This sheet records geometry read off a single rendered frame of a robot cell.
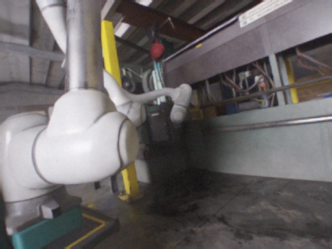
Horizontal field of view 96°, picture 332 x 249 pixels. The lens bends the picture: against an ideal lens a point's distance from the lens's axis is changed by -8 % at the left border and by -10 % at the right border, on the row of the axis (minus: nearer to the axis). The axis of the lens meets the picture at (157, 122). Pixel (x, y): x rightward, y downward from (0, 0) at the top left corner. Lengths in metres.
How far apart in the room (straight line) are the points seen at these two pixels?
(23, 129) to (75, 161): 0.19
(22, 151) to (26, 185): 0.08
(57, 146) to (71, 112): 0.08
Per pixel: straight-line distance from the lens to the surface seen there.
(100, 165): 0.36
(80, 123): 0.37
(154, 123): 1.76
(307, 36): 1.68
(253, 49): 1.76
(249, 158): 1.75
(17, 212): 0.54
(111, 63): 1.65
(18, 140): 0.49
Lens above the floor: 0.60
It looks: 2 degrees up
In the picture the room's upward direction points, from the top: 10 degrees counter-clockwise
